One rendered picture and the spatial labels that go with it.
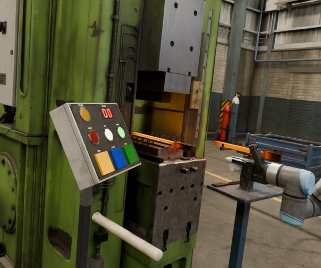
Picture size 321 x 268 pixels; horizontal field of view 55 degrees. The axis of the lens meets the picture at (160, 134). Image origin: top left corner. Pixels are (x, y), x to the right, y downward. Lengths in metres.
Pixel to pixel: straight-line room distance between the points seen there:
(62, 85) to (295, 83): 9.02
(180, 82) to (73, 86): 0.57
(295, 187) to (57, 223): 1.32
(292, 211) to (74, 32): 1.35
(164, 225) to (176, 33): 0.98
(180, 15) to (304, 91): 8.67
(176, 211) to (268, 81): 9.38
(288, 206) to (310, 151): 3.91
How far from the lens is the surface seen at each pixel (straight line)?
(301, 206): 1.33
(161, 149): 1.60
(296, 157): 5.32
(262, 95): 10.92
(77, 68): 1.72
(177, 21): 1.63
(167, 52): 1.57
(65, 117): 1.06
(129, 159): 1.22
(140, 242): 1.38
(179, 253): 1.89
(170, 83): 1.59
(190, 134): 1.98
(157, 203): 1.59
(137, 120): 2.10
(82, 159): 1.03
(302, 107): 10.13
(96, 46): 1.49
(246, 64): 11.03
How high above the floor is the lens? 1.26
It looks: 7 degrees down
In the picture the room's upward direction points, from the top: 6 degrees clockwise
